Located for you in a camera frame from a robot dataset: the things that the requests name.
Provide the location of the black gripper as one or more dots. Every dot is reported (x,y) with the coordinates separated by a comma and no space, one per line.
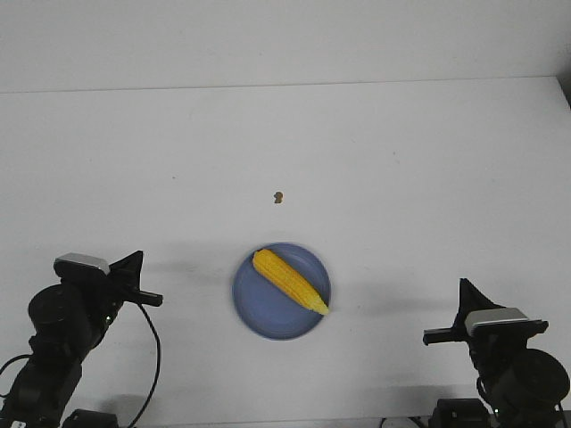
(124,278)
(491,338)

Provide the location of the blue round plate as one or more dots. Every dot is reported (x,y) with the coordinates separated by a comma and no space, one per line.
(267,311)

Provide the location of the yellow corn cob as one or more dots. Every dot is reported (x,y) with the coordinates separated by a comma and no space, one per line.
(288,280)

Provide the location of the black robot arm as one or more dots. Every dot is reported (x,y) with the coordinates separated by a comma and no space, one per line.
(518,386)
(70,319)

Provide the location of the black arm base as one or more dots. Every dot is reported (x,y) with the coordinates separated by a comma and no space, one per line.
(82,418)
(460,413)

